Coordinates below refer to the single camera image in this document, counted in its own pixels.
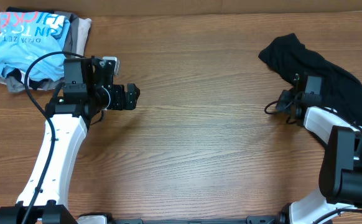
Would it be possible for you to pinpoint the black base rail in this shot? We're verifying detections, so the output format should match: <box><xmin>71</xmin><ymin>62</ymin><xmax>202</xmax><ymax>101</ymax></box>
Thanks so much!
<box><xmin>78</xmin><ymin>212</ymin><xmax>281</xmax><ymax>224</ymax></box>

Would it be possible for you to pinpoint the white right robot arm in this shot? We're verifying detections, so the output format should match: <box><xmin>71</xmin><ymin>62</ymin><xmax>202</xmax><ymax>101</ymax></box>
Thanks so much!
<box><xmin>274</xmin><ymin>90</ymin><xmax>362</xmax><ymax>223</ymax></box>

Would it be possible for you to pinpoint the black polo shirt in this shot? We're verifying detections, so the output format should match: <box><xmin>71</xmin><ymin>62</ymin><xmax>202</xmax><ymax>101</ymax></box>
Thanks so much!
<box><xmin>258</xmin><ymin>33</ymin><xmax>362</xmax><ymax>126</ymax></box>

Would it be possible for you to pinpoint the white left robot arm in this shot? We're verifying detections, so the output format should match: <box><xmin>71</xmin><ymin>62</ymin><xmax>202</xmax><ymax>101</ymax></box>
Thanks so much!
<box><xmin>0</xmin><ymin>57</ymin><xmax>140</xmax><ymax>223</ymax></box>

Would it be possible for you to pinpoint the light blue printed t-shirt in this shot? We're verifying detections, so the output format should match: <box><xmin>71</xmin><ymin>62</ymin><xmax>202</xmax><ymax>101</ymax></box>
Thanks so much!
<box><xmin>0</xmin><ymin>11</ymin><xmax>72</xmax><ymax>82</ymax></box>

